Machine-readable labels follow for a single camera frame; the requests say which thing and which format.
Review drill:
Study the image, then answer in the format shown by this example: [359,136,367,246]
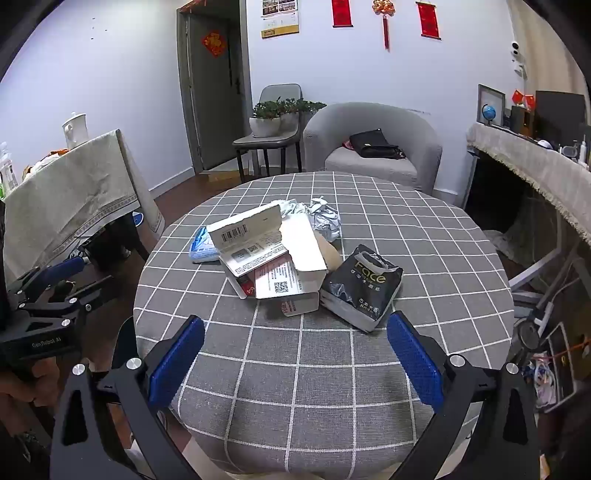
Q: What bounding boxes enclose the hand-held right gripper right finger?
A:
[385,311,541,480]

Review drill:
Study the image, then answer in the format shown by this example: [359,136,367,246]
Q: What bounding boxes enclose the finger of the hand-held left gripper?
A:
[18,274,114,324]
[4,255,90,303]

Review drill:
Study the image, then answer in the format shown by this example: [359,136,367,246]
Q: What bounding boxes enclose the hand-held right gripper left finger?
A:
[50,315,206,480]

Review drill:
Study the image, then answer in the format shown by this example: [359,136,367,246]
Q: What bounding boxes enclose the black tissue pack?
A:
[320,244,403,333]

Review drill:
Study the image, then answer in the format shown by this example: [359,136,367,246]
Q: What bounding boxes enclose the blue tissue packet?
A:
[189,226,221,264]

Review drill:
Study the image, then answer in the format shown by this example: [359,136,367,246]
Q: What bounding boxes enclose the red and white box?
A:
[231,256,320,319]

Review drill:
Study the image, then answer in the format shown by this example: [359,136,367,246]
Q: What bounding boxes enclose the white cardboard box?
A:
[206,200,329,296]

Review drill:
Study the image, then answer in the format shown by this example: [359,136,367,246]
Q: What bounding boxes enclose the silver wrapper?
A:
[308,198,342,243]

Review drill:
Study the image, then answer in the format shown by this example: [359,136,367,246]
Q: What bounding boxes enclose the white paper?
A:
[276,199,308,219]

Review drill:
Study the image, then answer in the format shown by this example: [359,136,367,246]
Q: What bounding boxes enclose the person's left hand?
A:
[0,357,62,408]

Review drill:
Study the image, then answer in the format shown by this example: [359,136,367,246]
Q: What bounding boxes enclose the white jug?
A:
[62,112,89,149]

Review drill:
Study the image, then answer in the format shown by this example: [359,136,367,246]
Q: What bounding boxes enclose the grey armchair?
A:
[302,102,443,195]

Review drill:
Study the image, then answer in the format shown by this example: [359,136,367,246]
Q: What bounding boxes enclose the grey door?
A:
[177,0,254,175]

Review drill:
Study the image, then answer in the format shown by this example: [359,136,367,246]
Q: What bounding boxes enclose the black handbag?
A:
[349,129,403,160]

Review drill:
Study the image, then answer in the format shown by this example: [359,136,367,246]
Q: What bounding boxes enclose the beige fringed desk cloth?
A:
[466,122,591,241]

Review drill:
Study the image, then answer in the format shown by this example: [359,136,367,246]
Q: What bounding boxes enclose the green plant in white pot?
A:
[278,98,327,134]
[249,99,283,138]

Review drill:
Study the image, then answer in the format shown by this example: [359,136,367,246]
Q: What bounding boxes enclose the brown speaker box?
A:
[510,106,536,137]

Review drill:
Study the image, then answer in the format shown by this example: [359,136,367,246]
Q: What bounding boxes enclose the grey dining chair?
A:
[232,84,305,183]

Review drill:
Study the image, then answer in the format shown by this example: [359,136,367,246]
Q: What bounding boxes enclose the red door decoration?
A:
[201,31,223,58]

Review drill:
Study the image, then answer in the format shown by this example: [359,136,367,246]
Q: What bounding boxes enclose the black monitor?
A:
[533,90,586,141]

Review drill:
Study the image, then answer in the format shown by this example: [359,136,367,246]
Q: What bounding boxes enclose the red knot hanging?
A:
[373,0,395,51]

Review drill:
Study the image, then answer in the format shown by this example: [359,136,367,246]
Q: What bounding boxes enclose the picture frame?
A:
[477,84,506,126]

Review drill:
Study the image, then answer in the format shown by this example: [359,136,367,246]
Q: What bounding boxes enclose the wall calendar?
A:
[261,0,301,39]

